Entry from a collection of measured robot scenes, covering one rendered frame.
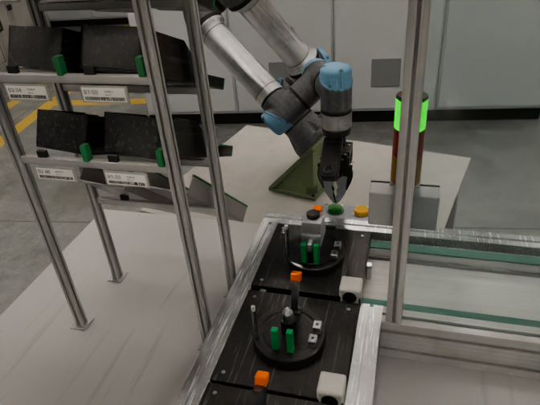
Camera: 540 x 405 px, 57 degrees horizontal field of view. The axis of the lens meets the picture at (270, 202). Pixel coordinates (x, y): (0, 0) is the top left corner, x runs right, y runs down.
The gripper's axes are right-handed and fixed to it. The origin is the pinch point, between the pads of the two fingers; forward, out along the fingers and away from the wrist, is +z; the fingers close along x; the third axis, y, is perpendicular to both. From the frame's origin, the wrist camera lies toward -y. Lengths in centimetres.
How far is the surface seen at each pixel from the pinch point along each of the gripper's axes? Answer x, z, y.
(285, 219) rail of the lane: 12.2, 3.4, -6.2
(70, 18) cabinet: 523, 85, 610
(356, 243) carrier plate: -7.4, 2.4, -14.5
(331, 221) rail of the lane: 0.2, 3.4, -5.0
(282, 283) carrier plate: 6.7, 2.4, -31.7
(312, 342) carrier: -4, -1, -50
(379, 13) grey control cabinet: 11, 13, 276
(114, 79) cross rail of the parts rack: 29, -47, -43
